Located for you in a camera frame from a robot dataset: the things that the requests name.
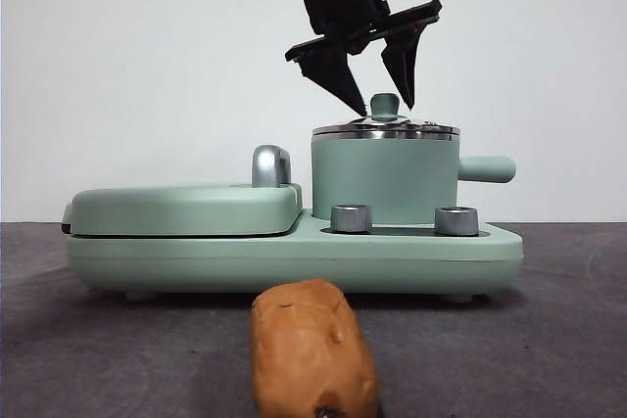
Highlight green griddle cover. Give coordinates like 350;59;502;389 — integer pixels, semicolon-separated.
62;183;304;239

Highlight silver control knob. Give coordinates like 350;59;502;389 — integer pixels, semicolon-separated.
330;203;373;234
434;206;479;237

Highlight brown potato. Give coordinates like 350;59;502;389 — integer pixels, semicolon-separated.
250;278;381;418

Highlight silver cover handle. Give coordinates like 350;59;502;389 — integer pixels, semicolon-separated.
251;144;294;188

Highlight green breakfast maker base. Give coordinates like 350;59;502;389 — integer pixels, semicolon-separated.
66;208;524;302

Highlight glass lid with green knob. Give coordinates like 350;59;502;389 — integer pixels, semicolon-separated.
313;93;459;136

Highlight green steamer pot with handle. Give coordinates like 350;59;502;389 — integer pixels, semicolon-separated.
311;131;516;221

